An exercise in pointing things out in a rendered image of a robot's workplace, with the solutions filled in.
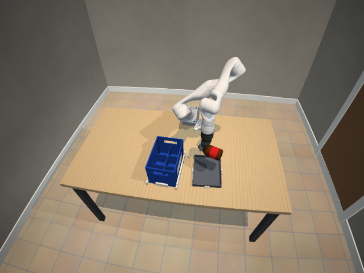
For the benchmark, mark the blue plastic crate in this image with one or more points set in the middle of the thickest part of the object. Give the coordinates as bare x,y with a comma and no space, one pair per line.
165,158

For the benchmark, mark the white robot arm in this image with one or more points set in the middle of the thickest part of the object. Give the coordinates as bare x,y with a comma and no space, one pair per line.
216,89

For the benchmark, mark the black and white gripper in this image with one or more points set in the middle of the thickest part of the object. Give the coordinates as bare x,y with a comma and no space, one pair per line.
206,134

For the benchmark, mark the brown bottle with red label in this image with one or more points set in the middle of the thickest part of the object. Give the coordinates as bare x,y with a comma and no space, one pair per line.
213,152

